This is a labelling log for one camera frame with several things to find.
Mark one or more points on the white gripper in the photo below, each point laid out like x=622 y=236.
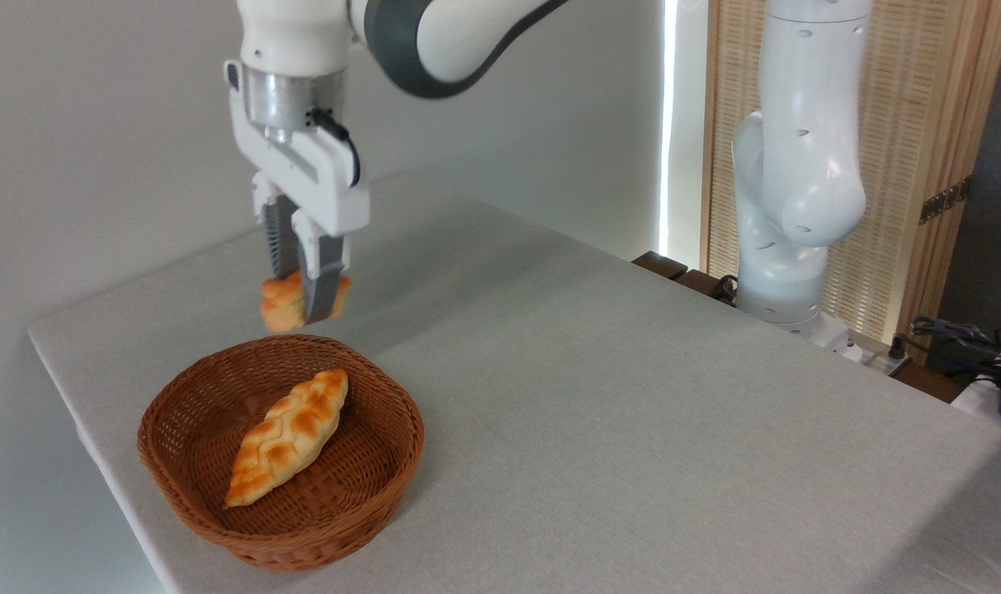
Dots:
x=318 y=177

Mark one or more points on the round flower-shaped bread bun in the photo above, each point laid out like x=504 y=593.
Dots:
x=281 y=309

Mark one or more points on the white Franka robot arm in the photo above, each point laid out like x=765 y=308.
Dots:
x=797 y=165

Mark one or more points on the long braided bread loaf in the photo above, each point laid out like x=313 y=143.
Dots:
x=290 y=433

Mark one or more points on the brown wicker basket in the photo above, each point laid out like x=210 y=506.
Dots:
x=351 y=495

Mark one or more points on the dark brown wooden furniture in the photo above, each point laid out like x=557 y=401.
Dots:
x=661 y=264

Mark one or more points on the light wooden slatted screen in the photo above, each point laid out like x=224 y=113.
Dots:
x=904 y=99

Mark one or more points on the dark metal screen hinge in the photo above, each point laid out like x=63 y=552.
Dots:
x=946 y=200

